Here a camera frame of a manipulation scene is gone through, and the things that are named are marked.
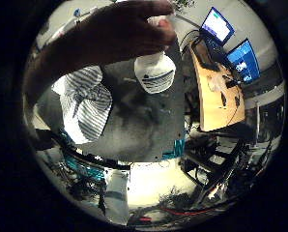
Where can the teal machine part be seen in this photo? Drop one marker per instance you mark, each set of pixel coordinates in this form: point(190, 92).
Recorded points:
point(82, 164)

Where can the teal aluminium frame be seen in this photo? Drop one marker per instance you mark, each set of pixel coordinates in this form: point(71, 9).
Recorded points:
point(176, 150)

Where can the light wooden desk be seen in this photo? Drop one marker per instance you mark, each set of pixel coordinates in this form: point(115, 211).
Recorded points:
point(218, 103)

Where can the green leafy plant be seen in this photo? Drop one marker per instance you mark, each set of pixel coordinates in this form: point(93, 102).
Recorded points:
point(182, 5)

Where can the small black desk device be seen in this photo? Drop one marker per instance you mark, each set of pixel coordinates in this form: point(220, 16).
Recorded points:
point(223, 99)
point(237, 100)

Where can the open laptop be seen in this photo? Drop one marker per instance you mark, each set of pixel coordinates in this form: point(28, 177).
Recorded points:
point(217, 25)

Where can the black metal cart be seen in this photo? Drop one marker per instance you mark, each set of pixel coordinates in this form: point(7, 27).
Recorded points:
point(215, 161)

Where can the blue white striped cloth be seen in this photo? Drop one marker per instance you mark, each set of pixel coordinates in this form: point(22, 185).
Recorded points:
point(86, 103)

